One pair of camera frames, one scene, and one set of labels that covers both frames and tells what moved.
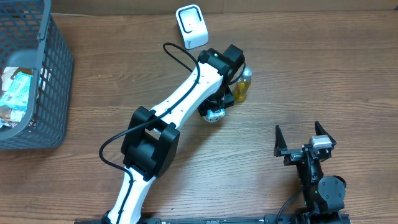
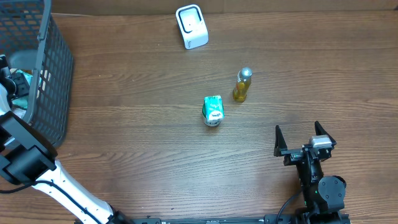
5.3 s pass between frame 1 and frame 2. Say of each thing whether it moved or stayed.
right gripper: stayed
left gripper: moved
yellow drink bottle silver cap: stayed
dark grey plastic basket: stayed
